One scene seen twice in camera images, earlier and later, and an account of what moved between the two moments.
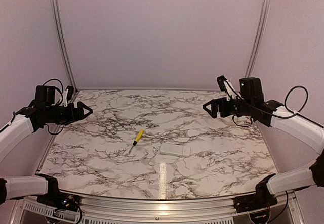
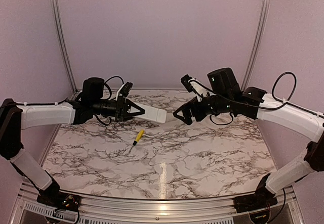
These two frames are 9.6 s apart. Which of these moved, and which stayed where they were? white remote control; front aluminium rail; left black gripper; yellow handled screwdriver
Moved: white remote control; left black gripper
Stayed: yellow handled screwdriver; front aluminium rail
